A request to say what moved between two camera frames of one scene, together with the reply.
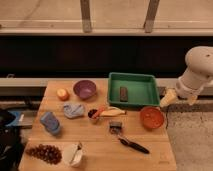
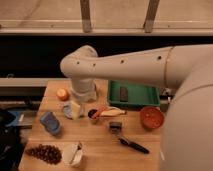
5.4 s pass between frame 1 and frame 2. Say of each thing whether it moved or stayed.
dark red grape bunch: stayed
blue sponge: stayed
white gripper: moved
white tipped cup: stayed
